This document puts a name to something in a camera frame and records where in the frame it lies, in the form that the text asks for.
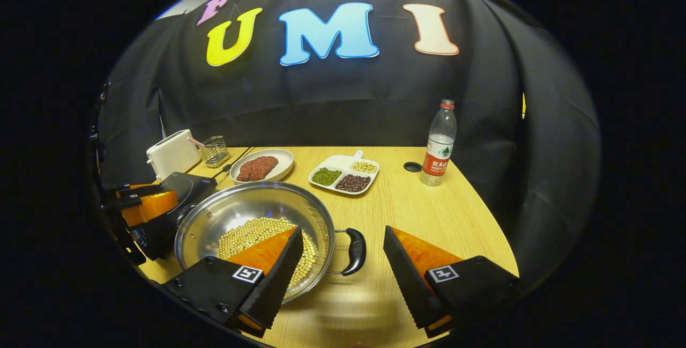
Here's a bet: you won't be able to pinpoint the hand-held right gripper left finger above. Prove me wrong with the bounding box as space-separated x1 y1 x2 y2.
163 226 304 338

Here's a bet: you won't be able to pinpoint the white toaster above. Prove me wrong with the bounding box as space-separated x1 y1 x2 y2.
146 129 202 181

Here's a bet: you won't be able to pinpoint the metal wire utensil holder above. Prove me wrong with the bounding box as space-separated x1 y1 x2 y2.
202 136 230 168

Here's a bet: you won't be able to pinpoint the white divided dish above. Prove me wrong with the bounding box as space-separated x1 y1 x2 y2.
308 151 380 196

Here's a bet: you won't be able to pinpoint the black power cable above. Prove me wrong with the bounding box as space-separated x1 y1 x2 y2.
212 147 255 180

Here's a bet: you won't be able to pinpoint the green beans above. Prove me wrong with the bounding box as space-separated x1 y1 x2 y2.
312 167 342 186

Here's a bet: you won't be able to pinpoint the red beans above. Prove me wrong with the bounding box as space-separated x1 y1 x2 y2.
335 174 371 193

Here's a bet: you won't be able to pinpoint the clear water bottle red label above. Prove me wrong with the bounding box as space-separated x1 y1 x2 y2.
420 99 457 187

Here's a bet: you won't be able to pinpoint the red meat slices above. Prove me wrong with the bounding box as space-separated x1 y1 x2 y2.
236 156 279 182

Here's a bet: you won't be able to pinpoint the steel pot with black handles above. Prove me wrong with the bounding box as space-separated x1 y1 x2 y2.
174 181 367 305

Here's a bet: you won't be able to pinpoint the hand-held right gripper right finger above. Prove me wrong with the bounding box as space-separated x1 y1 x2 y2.
383 225 519 338

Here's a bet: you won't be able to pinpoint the white round plate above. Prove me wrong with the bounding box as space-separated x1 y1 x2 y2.
229 149 294 184

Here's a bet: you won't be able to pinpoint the black backdrop cloth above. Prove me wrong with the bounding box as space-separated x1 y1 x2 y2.
96 0 601 284

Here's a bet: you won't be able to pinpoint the black induction cooktop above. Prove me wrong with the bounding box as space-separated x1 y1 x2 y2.
129 172 218 261

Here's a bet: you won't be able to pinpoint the soybeans in pot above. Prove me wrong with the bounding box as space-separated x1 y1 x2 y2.
217 217 318 288

